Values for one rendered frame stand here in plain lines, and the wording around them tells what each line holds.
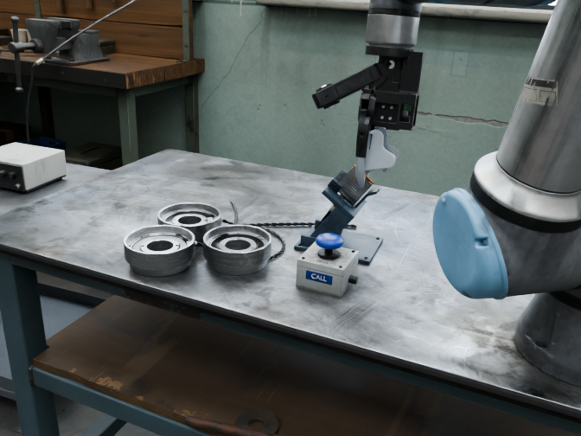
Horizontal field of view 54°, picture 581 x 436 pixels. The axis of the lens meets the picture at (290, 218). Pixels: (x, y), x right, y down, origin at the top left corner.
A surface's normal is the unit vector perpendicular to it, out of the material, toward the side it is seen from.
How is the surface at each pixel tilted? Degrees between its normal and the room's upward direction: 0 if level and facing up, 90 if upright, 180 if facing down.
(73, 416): 0
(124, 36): 90
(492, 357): 0
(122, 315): 0
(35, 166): 90
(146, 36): 90
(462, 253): 97
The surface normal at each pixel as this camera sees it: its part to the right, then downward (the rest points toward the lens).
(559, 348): -0.69, -0.06
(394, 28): -0.10, 0.28
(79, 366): 0.04, -0.92
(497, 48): -0.40, 0.33
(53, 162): 0.94, 0.17
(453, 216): -0.97, 0.16
